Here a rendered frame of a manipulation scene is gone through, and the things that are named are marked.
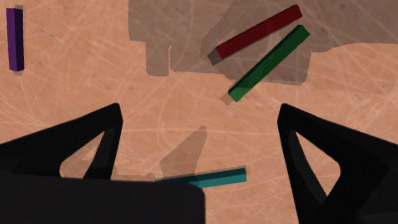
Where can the green rod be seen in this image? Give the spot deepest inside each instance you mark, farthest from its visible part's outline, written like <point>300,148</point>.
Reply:
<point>269,62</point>

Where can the turquoise rod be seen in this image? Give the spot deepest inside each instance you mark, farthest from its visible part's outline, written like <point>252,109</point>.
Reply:
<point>214,179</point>

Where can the purple rod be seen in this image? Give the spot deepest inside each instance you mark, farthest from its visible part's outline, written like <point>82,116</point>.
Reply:
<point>15,39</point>

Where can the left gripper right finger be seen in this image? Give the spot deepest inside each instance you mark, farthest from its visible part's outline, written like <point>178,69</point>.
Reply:
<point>368,181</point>

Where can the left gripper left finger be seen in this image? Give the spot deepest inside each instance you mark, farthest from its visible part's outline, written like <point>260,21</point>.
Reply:
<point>42,152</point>

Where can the dark red rod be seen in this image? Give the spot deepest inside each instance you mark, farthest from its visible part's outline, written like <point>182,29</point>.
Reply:
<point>259,31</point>

